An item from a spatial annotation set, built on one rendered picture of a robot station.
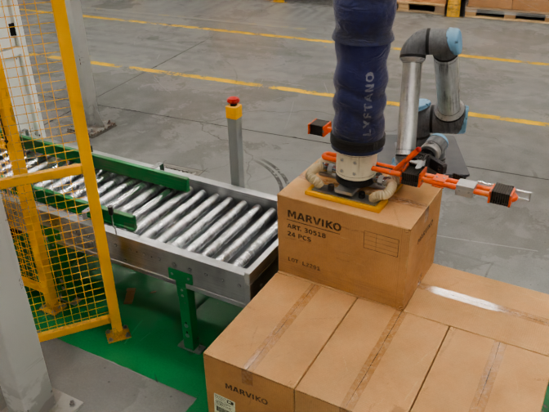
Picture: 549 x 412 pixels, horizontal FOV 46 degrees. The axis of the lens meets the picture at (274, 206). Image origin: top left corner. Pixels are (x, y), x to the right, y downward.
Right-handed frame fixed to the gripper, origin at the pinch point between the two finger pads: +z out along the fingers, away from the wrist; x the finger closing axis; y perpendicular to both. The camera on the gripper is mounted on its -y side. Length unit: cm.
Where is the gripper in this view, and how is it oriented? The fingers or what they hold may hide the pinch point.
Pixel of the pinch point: (417, 175)
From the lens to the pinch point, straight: 266.4
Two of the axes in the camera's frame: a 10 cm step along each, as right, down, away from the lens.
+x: -0.1, -8.7, -5.0
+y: -8.8, -2.3, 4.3
